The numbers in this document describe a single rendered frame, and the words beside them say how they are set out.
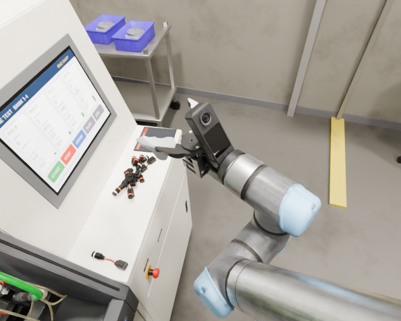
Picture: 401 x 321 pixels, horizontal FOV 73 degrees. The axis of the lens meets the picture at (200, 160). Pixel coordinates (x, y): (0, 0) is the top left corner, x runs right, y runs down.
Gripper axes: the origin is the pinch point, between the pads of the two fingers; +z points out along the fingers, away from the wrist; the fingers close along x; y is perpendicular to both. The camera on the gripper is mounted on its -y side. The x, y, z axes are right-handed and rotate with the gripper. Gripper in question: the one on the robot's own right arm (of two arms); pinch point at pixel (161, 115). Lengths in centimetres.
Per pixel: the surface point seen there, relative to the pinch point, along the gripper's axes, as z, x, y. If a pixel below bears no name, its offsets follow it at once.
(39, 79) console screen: 45.5, -10.1, 4.2
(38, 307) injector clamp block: 11, -52, 41
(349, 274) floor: -60, 61, 155
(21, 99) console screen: 40.4, -17.7, 3.6
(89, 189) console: 32, -20, 40
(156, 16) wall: 188, 131, 82
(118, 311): -6, -37, 46
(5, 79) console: 42.3, -17.4, -2.1
